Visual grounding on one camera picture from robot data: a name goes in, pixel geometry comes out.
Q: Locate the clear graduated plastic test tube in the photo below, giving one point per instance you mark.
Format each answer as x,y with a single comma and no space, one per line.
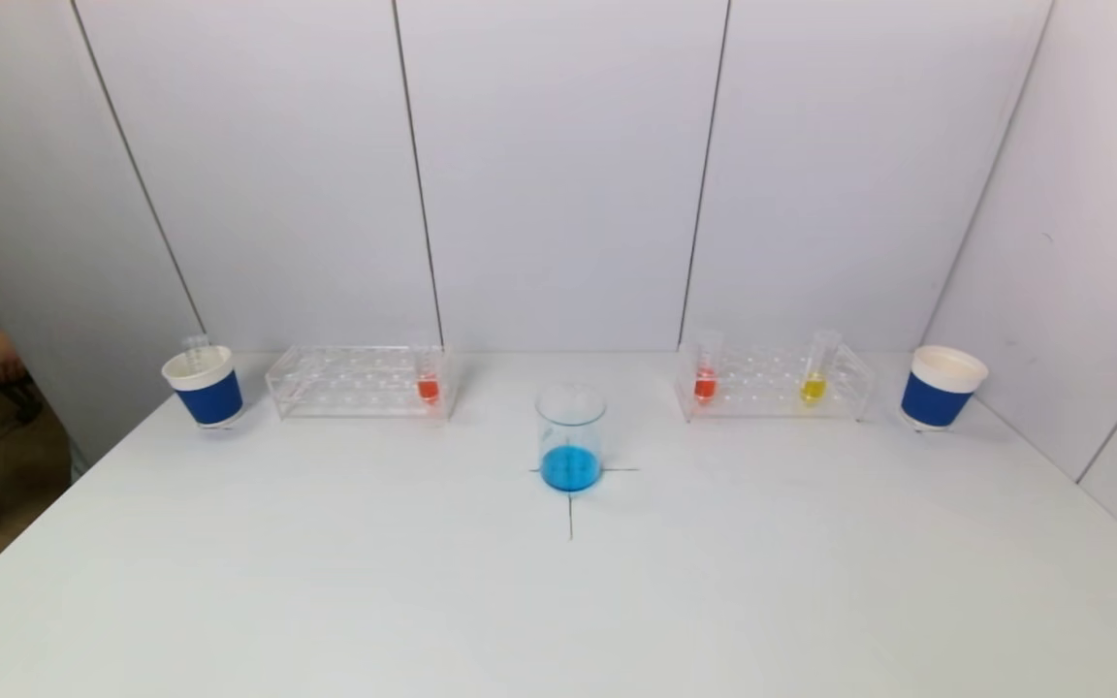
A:
196,351

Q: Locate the blue pigment liquid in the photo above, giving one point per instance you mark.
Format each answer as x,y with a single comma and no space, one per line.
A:
570,470

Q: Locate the test tube with yellow pigment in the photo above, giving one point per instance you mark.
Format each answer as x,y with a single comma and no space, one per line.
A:
813,388

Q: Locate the test tube with orange pigment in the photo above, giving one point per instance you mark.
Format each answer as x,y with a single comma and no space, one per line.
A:
705,386
428,388

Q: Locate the clear acrylic test tube rack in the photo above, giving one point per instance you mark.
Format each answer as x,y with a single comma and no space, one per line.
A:
355,383
762,383

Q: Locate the clear glass beaker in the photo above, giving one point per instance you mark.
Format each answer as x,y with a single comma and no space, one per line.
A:
570,417

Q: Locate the bystander hand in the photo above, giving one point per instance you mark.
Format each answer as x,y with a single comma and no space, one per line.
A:
6,361

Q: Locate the paper cup with blue sleeve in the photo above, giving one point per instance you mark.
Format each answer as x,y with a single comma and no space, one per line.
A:
209,397
937,397

